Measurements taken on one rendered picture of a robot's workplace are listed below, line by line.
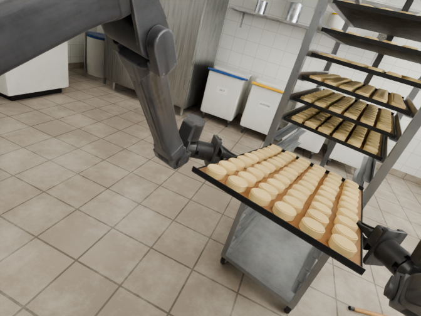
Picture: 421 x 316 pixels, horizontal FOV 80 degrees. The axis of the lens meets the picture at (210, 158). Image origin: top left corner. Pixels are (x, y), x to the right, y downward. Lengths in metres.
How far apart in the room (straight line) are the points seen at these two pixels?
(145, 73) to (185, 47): 3.17
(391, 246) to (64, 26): 0.70
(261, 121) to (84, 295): 2.90
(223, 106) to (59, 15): 3.48
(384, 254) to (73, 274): 1.43
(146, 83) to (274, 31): 3.80
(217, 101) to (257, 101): 0.59
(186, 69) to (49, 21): 3.31
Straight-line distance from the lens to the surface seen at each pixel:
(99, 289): 1.59
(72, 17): 0.32
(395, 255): 0.69
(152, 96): 0.46
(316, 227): 0.57
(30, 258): 1.77
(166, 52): 0.39
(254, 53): 4.22
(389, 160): 1.12
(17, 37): 0.30
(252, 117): 3.64
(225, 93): 3.68
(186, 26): 3.57
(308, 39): 1.11
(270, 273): 1.67
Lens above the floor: 1.34
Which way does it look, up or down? 28 degrees down
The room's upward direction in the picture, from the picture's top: 16 degrees clockwise
